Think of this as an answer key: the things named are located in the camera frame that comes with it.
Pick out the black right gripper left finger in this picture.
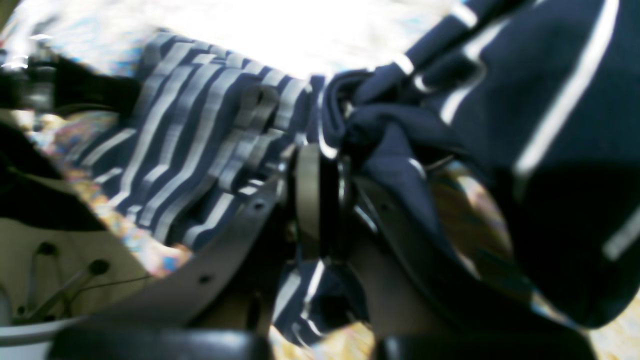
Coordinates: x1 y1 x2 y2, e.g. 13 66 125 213
47 144 321 360

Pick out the navy white striped T-shirt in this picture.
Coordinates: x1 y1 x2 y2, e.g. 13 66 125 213
64 0 639 346

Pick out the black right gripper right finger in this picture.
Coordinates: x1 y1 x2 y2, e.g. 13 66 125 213
320 158 595 360

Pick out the patterned pastel tablecloth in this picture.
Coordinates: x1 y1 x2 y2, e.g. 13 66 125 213
0 0 640 360

